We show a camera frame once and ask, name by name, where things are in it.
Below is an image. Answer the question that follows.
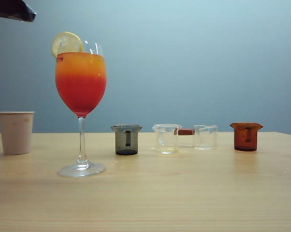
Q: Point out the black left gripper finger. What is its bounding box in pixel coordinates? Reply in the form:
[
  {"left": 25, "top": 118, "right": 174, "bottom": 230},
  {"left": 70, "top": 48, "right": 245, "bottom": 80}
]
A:
[{"left": 0, "top": 0, "right": 37, "bottom": 23}]

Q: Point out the yellow lemon slice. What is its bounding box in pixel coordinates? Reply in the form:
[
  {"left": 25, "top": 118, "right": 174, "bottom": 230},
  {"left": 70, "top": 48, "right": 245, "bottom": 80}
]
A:
[{"left": 51, "top": 31, "right": 84, "bottom": 59}]

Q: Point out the beige paper cup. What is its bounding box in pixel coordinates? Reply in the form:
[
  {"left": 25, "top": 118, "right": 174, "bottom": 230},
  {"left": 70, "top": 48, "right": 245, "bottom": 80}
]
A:
[{"left": 0, "top": 111, "right": 35, "bottom": 156}]

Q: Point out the smoky grey measuring cup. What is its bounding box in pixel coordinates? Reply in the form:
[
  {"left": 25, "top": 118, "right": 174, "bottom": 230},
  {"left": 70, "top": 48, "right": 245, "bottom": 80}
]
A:
[{"left": 111, "top": 124, "right": 143, "bottom": 156}]

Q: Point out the clear measuring cup yellow residue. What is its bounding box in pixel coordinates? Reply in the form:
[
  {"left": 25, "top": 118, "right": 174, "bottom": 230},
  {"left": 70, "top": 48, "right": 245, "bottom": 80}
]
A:
[{"left": 152, "top": 123, "right": 182, "bottom": 155}]

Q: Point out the clear empty measuring cup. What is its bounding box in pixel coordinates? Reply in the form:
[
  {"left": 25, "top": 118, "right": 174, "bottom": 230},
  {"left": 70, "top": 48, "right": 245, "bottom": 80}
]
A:
[{"left": 193, "top": 124, "right": 219, "bottom": 150}]

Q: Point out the amber brown measuring cup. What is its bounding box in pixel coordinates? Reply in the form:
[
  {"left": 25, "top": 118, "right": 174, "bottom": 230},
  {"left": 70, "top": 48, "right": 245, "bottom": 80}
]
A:
[{"left": 229, "top": 122, "right": 264, "bottom": 152}]

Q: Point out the wine glass with orange-red drink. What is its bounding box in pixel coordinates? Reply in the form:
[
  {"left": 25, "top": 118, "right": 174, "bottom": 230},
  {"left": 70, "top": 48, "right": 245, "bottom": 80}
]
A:
[{"left": 55, "top": 40, "right": 108, "bottom": 179}]

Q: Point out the small reddish brown block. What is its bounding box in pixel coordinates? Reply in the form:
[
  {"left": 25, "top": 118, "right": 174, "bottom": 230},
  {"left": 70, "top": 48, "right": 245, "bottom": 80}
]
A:
[{"left": 174, "top": 128, "right": 195, "bottom": 136}]

